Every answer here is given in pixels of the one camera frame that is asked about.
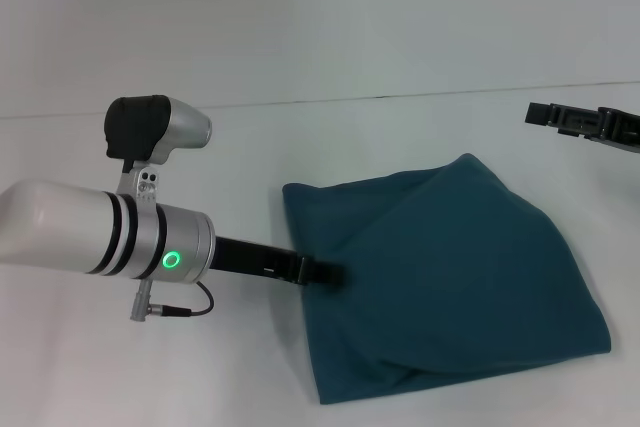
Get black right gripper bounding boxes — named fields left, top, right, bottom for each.
left=524, top=101, right=640, bottom=154

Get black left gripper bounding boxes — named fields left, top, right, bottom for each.
left=209, top=236, right=348, bottom=291

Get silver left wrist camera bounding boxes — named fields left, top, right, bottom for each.
left=103, top=95, right=213, bottom=208

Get teal FREE print T-shirt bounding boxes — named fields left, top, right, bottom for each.
left=282, top=152, right=613, bottom=393

